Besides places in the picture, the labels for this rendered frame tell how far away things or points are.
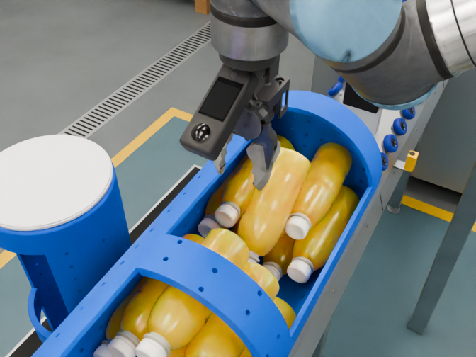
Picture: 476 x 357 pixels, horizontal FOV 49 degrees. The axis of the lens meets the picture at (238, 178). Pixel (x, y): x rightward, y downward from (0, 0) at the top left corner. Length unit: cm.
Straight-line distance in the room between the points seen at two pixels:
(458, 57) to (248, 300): 38
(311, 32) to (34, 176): 81
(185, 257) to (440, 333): 160
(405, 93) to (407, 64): 5
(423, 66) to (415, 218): 199
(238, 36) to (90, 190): 60
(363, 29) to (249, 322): 39
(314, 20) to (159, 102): 268
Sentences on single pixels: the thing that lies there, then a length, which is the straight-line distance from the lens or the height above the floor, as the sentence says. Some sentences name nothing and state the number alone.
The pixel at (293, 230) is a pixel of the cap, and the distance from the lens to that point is 89.
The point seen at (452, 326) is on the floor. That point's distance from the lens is 222.
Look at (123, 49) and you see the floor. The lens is 364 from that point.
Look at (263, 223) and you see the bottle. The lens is 84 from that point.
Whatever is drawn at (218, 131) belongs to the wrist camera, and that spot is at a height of 140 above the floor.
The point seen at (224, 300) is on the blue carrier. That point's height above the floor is 122.
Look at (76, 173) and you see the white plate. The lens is 114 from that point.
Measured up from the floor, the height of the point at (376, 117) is 98.
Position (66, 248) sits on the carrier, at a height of 96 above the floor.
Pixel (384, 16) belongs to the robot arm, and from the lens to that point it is 48.
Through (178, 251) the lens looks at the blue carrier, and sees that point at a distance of 70.
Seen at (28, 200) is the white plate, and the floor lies 104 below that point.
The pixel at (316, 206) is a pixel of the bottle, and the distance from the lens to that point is 90.
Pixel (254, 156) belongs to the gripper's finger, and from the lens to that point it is 69.
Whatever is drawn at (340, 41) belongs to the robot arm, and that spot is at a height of 156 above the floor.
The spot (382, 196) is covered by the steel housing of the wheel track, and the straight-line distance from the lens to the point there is 131.
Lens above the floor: 178
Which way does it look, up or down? 44 degrees down
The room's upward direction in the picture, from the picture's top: straight up
